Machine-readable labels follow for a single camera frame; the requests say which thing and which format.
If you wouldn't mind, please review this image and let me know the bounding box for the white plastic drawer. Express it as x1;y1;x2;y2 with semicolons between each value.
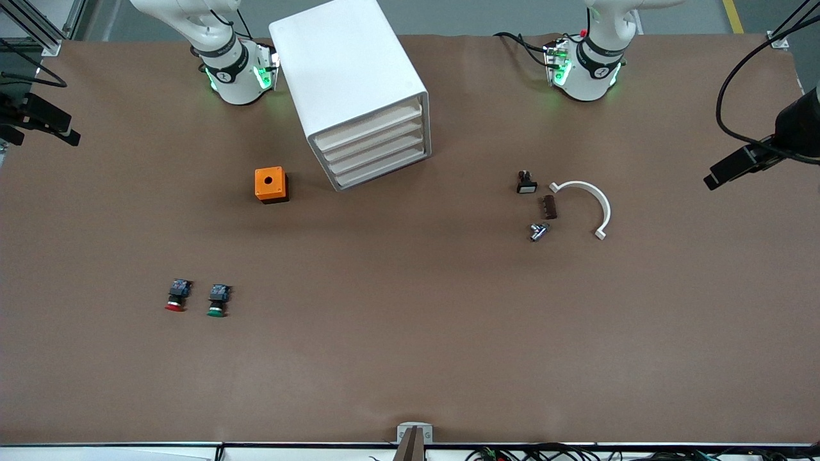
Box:
316;101;425;153
334;146;429;191
322;118;426;164
328;133;427;177

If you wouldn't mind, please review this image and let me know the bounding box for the red mushroom push button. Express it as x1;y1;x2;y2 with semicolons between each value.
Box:
165;279;193;313

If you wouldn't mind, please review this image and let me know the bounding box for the green mushroom push button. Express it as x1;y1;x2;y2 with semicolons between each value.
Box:
206;284;233;318

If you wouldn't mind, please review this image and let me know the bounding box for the white drawer cabinet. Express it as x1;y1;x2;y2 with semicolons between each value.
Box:
268;0;431;192

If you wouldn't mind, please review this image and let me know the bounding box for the brown paper table cover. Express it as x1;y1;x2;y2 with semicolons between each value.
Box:
0;32;820;446

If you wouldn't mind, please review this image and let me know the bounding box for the aluminium frame post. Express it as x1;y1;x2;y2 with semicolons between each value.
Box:
0;0;87;57
767;0;820;49

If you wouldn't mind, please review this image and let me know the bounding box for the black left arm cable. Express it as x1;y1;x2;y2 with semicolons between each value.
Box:
716;29;820;158

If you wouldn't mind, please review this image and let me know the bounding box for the white curved plastic bracket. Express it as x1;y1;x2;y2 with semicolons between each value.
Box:
548;181;612;241

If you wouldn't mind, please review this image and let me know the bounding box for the orange button enclosure box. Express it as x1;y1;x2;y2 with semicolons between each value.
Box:
254;166;290;204

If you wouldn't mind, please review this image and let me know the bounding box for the black base cable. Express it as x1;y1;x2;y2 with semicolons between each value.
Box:
493;31;557;68

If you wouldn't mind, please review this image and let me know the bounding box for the grey metal table bracket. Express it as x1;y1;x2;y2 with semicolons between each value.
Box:
397;422;434;444

